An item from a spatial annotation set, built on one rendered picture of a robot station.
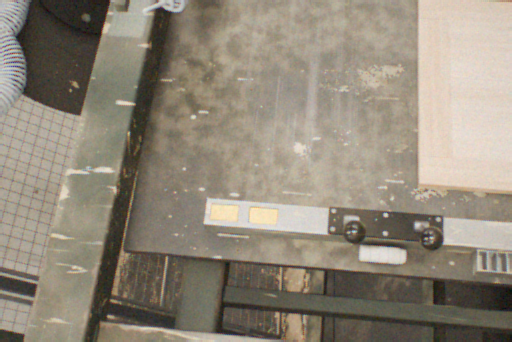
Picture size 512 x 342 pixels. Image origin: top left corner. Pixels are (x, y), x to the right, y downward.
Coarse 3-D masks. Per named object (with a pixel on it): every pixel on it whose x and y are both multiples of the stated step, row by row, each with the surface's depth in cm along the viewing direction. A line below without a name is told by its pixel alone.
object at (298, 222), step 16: (208, 208) 111; (240, 208) 111; (272, 208) 111; (288, 208) 110; (304, 208) 110; (320, 208) 110; (208, 224) 110; (224, 224) 110; (240, 224) 110; (256, 224) 109; (272, 224) 109; (288, 224) 109; (304, 224) 109; (320, 224) 109; (448, 224) 108; (464, 224) 107; (480, 224) 107; (496, 224) 107; (320, 240) 112; (336, 240) 110; (368, 240) 109; (384, 240) 108; (400, 240) 107; (448, 240) 106; (464, 240) 106; (480, 240) 106; (496, 240) 106
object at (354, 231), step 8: (344, 216) 108; (352, 216) 107; (344, 224) 107; (352, 224) 96; (360, 224) 96; (344, 232) 97; (352, 232) 96; (360, 232) 96; (352, 240) 96; (360, 240) 96
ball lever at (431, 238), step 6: (414, 222) 106; (420, 222) 106; (426, 222) 106; (414, 228) 106; (420, 228) 104; (426, 228) 96; (432, 228) 95; (438, 228) 96; (420, 234) 96; (426, 234) 95; (432, 234) 95; (438, 234) 95; (420, 240) 96; (426, 240) 95; (432, 240) 95; (438, 240) 95; (426, 246) 95; (432, 246) 95; (438, 246) 95
